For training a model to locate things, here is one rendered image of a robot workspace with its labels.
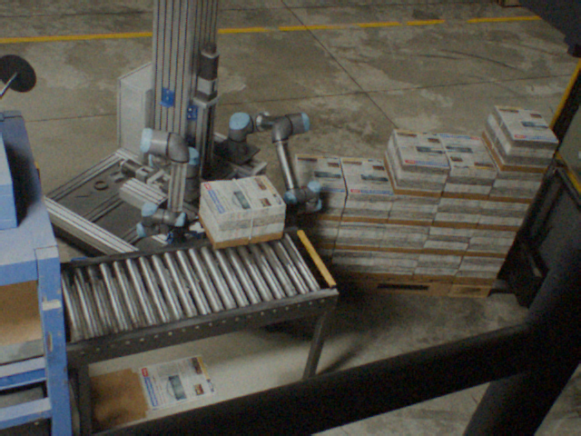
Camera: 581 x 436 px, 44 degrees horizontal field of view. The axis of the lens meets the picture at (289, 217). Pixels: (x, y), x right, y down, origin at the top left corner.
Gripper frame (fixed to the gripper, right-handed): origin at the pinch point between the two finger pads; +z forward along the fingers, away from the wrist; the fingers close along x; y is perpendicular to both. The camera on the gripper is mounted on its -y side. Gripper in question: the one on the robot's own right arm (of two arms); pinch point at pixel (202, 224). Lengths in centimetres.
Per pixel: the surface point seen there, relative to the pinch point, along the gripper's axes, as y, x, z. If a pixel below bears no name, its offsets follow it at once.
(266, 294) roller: -4, -58, 14
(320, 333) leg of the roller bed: -34, -65, 46
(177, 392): -82, -40, -23
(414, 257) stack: -45, -8, 142
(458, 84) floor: -56, 245, 359
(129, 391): -82, -31, -48
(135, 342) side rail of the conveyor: -9, -67, -53
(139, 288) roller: -3, -39, -44
